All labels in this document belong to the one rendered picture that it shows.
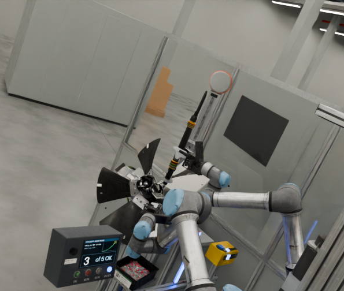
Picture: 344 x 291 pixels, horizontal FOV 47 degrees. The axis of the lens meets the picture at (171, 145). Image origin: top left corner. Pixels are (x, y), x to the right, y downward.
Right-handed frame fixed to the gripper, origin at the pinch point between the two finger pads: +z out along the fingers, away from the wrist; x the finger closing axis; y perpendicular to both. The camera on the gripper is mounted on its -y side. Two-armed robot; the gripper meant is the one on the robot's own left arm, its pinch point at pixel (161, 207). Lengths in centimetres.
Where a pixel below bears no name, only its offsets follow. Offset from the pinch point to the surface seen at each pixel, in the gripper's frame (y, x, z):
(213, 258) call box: -36.7, 21.2, 6.6
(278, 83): -43, -81, 72
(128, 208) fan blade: 18.1, 9.2, 4.4
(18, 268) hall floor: 95, 109, 52
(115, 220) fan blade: 21.9, 15.9, -1.9
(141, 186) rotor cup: 15.2, -3.4, 11.4
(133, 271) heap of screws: 2.6, 33.6, -14.0
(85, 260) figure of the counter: 14, 0, -72
